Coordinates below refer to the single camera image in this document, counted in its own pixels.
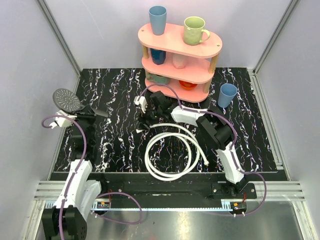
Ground green mug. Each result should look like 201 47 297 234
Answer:
183 16 211 46

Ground pink faceted cup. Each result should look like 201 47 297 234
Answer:
172 53 187 69

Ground blue cup on table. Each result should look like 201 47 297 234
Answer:
217 83 238 108

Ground pink three-tier shelf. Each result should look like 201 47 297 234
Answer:
138 23 223 103

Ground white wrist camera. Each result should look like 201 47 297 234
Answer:
49 110 77 129
134 96 148 114

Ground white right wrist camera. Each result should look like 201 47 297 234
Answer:
134 96 148 114

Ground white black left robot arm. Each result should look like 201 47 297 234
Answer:
41 114 108 240

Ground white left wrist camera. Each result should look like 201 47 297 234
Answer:
49 110 77 129

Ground white shower hose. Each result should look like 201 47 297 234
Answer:
136 121 211 182

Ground blue cup on shelf top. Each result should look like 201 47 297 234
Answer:
149 5 167 36

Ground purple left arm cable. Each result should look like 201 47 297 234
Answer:
41 115 145 240

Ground orange bowl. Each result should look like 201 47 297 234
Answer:
179 80 198 90

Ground grey shower head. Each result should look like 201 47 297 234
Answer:
52 88 109 118

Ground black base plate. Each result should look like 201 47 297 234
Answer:
98 172 257 209

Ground teal ceramic mug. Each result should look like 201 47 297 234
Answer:
146 73 170 85

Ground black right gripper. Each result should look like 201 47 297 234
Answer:
136 102 162 132

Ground dark blue cup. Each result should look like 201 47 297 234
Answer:
150 48 166 65

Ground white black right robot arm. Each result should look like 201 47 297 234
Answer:
134 91 248 199

